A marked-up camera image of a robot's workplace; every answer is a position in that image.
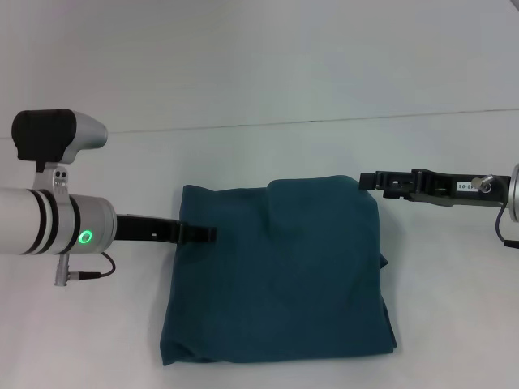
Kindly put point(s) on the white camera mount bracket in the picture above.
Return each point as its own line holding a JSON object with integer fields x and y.
{"x": 54, "y": 182}

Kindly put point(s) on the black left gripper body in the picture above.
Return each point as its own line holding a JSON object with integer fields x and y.
{"x": 146, "y": 229}

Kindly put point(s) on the teal t-shirt with FREE print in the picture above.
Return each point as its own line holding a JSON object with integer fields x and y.
{"x": 284, "y": 275}

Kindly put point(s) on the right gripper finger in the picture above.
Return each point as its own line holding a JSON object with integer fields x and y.
{"x": 387, "y": 189}
{"x": 385, "y": 178}

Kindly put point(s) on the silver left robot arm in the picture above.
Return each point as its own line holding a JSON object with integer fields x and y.
{"x": 48, "y": 223}

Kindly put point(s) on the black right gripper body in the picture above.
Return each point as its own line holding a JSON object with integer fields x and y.
{"x": 458, "y": 188}

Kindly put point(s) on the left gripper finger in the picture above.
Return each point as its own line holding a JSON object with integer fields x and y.
{"x": 198, "y": 238}
{"x": 198, "y": 230}

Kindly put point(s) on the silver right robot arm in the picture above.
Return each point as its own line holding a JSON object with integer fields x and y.
{"x": 515, "y": 194}

